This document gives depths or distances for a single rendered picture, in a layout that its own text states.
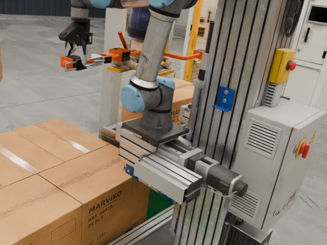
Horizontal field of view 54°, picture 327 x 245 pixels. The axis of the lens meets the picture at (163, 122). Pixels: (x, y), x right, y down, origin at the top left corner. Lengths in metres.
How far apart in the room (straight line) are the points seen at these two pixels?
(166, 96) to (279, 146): 0.49
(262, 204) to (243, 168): 0.16
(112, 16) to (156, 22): 2.06
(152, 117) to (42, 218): 0.72
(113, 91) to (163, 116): 1.98
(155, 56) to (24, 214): 1.00
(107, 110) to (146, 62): 2.24
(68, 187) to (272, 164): 1.11
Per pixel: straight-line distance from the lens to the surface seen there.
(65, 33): 1.50
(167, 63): 2.12
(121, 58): 1.80
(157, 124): 1.42
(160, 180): 1.29
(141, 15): 1.93
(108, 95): 3.39
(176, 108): 2.17
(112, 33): 3.25
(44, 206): 1.77
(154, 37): 1.20
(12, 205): 1.80
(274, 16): 1.28
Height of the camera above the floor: 1.62
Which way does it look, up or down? 22 degrees down
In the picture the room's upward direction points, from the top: 8 degrees clockwise
